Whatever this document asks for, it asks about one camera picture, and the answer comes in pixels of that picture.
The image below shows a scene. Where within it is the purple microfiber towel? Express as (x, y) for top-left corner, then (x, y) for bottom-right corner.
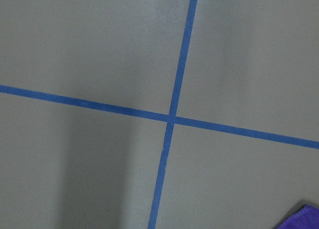
(276, 205), (319, 229)

